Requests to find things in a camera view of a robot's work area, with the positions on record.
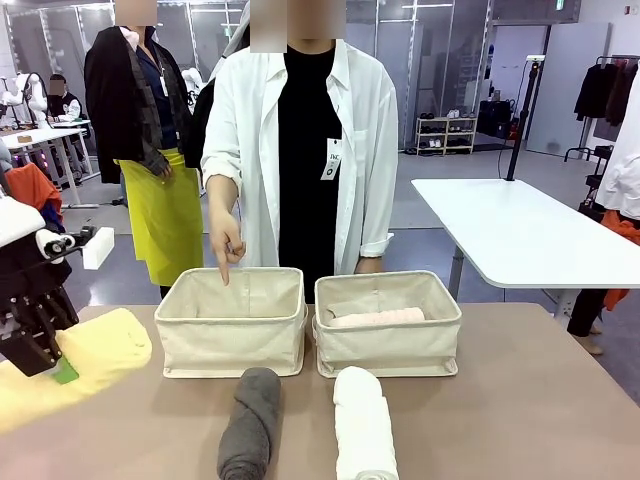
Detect black camera pole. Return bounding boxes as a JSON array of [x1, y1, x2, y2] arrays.
[[505, 56, 546, 182]]

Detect black hanging jacket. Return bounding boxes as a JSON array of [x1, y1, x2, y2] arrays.
[[573, 63, 619, 121]]

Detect blue cloth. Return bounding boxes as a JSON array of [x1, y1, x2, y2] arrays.
[[42, 202, 66, 234]]

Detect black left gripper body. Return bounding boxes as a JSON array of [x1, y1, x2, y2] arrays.
[[0, 234, 80, 347]]

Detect person in white shirt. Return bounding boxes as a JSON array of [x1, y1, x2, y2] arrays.
[[201, 0, 400, 304]]

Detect white hanging garment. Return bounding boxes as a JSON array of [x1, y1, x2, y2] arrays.
[[596, 74, 640, 221]]

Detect seated person in varsity jacket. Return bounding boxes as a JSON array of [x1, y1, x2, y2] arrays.
[[45, 73, 84, 124]]

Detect orange cloth on chair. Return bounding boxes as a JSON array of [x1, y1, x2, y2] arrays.
[[7, 163, 64, 221]]

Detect cream fabric basket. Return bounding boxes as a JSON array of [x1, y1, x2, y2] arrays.
[[312, 270, 463, 379], [153, 267, 308, 379]]

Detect person's right hand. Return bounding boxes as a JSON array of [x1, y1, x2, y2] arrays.
[[208, 209, 247, 287]]

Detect white name tag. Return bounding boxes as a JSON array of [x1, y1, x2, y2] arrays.
[[320, 138, 344, 180]]

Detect legs in black trousers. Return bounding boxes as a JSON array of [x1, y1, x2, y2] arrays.
[[567, 288, 609, 357]]

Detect white background table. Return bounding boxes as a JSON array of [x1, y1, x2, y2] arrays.
[[0, 127, 99, 209]]

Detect white side table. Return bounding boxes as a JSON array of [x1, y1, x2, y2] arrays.
[[410, 177, 640, 319]]

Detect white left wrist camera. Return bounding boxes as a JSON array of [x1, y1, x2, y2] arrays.
[[37, 225, 115, 271]]

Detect dark brown hanging jacket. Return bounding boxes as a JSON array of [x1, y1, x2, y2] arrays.
[[604, 60, 640, 127]]

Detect white towel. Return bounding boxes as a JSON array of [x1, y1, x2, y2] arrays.
[[332, 365, 400, 480]]

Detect wooden shoe rack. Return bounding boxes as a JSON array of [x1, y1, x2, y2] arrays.
[[415, 115, 479, 157]]

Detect grey hooded garment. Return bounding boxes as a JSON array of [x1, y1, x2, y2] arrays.
[[219, 0, 251, 66]]

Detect black garment behind person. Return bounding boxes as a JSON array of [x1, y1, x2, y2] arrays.
[[184, 79, 216, 169]]

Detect grey towel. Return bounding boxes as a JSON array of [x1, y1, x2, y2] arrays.
[[216, 367, 283, 480]]

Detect person's right forearm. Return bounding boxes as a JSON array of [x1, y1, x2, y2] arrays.
[[206, 174, 241, 221]]

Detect black mannequin jacket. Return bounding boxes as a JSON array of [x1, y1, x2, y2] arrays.
[[83, 24, 194, 184]]

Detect black metal cart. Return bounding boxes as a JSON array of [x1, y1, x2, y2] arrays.
[[564, 144, 615, 211]]

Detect yellow towel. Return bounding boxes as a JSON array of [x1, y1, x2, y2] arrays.
[[0, 307, 153, 434]]

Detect orange garment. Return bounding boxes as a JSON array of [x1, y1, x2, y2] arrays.
[[599, 209, 640, 311]]

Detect pink towel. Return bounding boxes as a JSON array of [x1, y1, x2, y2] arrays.
[[327, 307, 427, 329]]

